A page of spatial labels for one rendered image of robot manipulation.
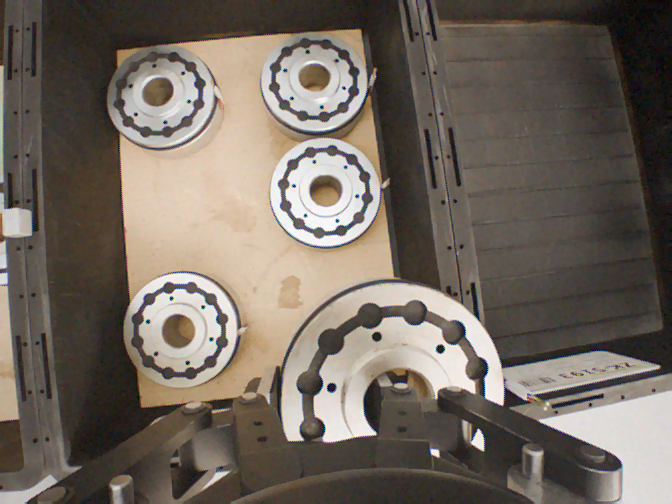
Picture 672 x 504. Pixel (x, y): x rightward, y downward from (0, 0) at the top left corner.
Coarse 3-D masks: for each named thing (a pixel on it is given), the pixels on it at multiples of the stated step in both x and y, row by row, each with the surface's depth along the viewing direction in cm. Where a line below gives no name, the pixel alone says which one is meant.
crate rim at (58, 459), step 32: (32, 0) 22; (32, 32) 22; (416, 32) 24; (32, 64) 22; (416, 64) 24; (32, 96) 22; (416, 96) 24; (32, 128) 22; (416, 128) 24; (32, 160) 22; (32, 192) 22; (32, 224) 21; (448, 224) 23; (32, 256) 21; (448, 256) 23; (32, 288) 21; (448, 288) 25; (32, 320) 21; (64, 416) 21; (64, 448) 21
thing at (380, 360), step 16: (368, 352) 14; (384, 352) 14; (400, 352) 14; (416, 352) 14; (352, 368) 14; (368, 368) 14; (384, 368) 14; (400, 368) 14; (416, 368) 14; (432, 368) 14; (352, 384) 13; (368, 384) 14; (432, 384) 14; (448, 384) 14; (352, 400) 13; (352, 416) 13; (352, 432) 13; (368, 432) 13
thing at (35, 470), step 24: (24, 0) 23; (24, 240) 21; (24, 264) 21; (24, 288) 21; (24, 312) 21; (24, 336) 21; (24, 360) 21; (24, 384) 21; (24, 408) 21; (24, 432) 21; (24, 456) 20; (0, 480) 20; (24, 480) 20
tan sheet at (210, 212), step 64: (256, 64) 34; (256, 128) 33; (128, 192) 32; (192, 192) 32; (256, 192) 33; (320, 192) 33; (128, 256) 31; (192, 256) 32; (256, 256) 32; (320, 256) 33; (384, 256) 33; (256, 320) 32
